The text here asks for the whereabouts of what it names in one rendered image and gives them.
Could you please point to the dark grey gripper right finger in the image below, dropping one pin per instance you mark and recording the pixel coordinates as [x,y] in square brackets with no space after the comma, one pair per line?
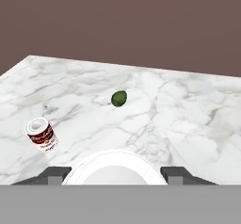
[175,173]

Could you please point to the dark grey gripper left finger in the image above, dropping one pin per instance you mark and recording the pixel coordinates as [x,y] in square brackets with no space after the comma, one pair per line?
[55,173]

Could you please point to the red and white can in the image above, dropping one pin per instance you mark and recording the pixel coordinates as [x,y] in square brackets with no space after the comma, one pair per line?
[42,134]

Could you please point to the white round plate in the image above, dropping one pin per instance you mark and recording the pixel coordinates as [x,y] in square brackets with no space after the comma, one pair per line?
[114,168]

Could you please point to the green avocado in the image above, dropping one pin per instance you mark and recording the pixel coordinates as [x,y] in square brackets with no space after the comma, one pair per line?
[119,98]

